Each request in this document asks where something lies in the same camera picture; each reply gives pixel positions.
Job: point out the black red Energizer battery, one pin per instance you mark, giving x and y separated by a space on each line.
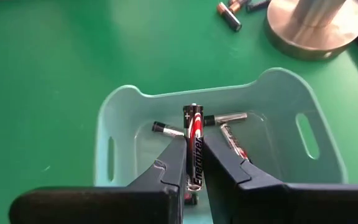
194 146

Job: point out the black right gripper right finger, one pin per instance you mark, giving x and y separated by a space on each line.
228 180

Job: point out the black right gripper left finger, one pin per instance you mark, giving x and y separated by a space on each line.
172 168

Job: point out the silver battery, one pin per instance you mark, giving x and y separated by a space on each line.
166 129
225 118

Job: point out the light teal plastic bin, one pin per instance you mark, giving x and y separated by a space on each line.
275 93

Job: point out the copper-top black battery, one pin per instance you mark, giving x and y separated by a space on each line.
258 5
228 15
238 4

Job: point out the green table mat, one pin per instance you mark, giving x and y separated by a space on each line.
42 93

